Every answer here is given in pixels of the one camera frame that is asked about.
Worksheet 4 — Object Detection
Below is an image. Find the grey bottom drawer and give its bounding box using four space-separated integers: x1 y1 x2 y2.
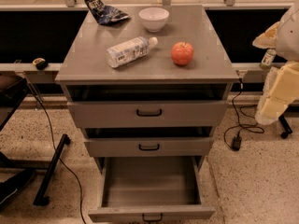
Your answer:
88 156 216 224

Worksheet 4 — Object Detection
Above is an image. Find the black stand leg left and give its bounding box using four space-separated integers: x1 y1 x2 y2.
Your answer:
33 133 70 206

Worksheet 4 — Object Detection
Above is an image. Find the grey drawer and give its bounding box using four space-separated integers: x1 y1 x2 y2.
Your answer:
67 85 227 128
88 156 216 224
84 127 213 157

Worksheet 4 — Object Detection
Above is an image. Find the clear plastic water bottle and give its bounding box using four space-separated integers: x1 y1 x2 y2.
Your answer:
106 36 158 68

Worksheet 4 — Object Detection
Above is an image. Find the small black yellow device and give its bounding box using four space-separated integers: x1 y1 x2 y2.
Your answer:
33 58 49 70

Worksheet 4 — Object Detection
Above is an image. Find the black power adapter with cable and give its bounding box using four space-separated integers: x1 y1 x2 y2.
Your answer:
222 77 265 152

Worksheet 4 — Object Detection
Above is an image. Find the black wheeled stand leg right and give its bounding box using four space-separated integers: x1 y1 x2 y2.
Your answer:
278 115 292 139

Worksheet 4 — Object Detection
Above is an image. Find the grey top drawer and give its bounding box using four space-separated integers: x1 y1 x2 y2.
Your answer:
67 85 227 128

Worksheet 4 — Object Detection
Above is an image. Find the red apple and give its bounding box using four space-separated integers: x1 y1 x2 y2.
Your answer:
171 42 194 65

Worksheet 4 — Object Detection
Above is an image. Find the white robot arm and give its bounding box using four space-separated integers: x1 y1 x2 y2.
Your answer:
252 1 299 125

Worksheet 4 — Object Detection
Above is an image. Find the small green label bottle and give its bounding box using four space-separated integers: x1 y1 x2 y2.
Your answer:
260 49 277 69

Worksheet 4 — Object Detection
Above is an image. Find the grey middle drawer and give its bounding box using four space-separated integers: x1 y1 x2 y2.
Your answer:
84 127 213 157

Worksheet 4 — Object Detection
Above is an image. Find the grey drawer cabinet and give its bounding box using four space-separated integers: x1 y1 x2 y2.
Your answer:
54 5 240 173

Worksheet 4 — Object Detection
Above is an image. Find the black floor cable left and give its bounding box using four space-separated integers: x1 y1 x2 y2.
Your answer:
26 82 88 224

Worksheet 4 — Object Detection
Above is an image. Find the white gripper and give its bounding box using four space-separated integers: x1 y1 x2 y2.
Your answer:
252 21 299 125

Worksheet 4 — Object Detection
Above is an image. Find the white ceramic bowl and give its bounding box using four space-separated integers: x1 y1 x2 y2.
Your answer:
139 7 169 33

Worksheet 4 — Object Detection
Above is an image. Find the dark table left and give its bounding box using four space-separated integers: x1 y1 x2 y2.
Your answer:
0 75 28 131

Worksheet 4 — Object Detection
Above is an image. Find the dark blue snack bag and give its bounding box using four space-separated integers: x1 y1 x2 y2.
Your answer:
84 0 129 25

